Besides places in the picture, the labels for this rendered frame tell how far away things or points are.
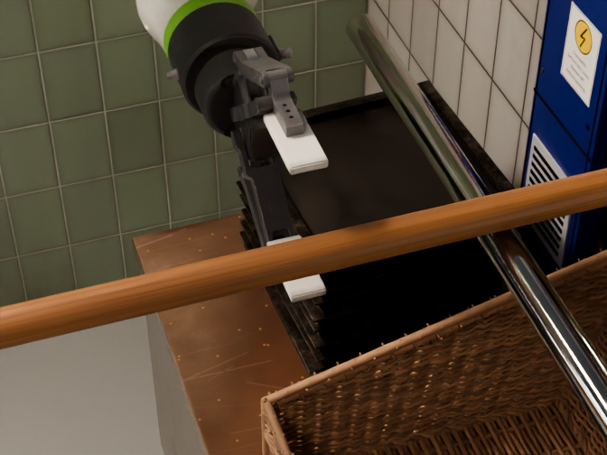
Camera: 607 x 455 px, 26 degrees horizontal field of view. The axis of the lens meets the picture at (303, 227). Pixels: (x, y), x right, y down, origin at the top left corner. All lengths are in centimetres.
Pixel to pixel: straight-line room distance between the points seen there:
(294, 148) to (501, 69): 95
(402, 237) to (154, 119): 146
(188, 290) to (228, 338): 81
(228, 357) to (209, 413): 10
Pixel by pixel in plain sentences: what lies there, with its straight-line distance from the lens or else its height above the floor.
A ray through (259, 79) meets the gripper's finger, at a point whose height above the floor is 129.
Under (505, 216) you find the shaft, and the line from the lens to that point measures 104.
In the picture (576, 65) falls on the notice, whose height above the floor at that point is 96.
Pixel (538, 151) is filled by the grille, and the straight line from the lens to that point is 177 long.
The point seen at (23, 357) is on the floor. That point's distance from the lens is 259.
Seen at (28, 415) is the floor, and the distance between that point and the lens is 250.
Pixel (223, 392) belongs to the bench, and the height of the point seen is 58.
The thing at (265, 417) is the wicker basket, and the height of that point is 71.
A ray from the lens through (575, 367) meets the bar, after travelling 98.
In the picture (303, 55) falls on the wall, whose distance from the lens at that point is 244.
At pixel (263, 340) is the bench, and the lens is 178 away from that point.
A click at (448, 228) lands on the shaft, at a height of 120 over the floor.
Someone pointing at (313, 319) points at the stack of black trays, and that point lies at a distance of 161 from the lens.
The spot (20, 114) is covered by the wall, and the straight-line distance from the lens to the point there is 237.
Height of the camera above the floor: 189
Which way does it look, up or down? 42 degrees down
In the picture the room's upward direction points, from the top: straight up
